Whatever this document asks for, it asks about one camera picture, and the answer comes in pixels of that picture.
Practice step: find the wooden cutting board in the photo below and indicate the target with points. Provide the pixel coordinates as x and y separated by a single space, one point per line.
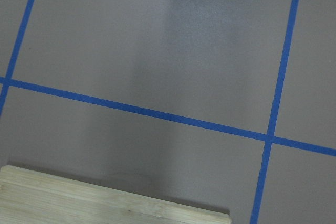
28 196

